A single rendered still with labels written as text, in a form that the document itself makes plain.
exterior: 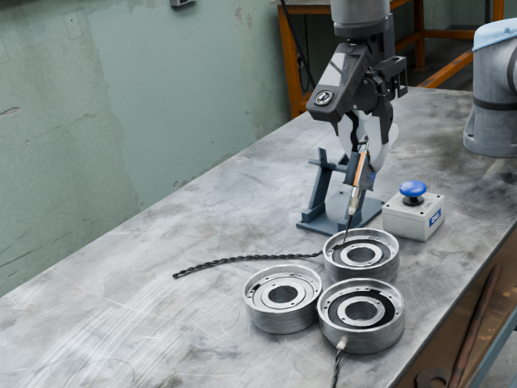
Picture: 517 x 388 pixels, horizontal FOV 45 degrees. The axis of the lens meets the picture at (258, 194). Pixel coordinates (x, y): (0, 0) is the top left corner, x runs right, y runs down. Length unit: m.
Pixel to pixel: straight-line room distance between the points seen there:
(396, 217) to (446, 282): 0.14
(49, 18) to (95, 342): 1.65
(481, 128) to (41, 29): 1.61
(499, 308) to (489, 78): 0.42
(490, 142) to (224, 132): 1.95
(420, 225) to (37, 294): 0.59
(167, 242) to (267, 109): 2.23
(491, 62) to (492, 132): 0.13
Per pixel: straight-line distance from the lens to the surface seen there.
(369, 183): 0.90
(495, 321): 1.21
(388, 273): 0.86
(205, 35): 2.86
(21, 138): 2.34
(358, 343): 0.75
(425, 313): 0.82
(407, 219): 0.95
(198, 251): 1.01
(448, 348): 1.15
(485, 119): 1.21
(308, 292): 0.82
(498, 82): 1.18
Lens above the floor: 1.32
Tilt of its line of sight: 27 degrees down
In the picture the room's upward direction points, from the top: 9 degrees counter-clockwise
